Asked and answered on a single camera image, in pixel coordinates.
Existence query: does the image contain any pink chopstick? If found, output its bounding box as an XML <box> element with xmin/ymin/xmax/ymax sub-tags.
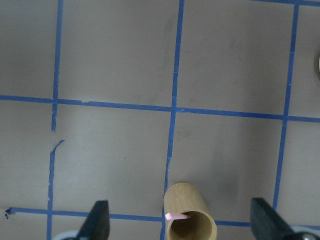
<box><xmin>165</xmin><ymin>212</ymin><xmax>190</xmax><ymax>221</ymax></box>

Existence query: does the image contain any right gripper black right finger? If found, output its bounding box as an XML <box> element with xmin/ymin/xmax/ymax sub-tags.
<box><xmin>250</xmin><ymin>197</ymin><xmax>300</xmax><ymax>240</ymax></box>

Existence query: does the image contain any bamboo cylinder holder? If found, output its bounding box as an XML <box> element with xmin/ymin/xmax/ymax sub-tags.
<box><xmin>163</xmin><ymin>182</ymin><xmax>218</xmax><ymax>240</ymax></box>

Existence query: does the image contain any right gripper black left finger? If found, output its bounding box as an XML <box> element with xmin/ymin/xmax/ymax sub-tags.
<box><xmin>75</xmin><ymin>200</ymin><xmax>110</xmax><ymax>240</ymax></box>

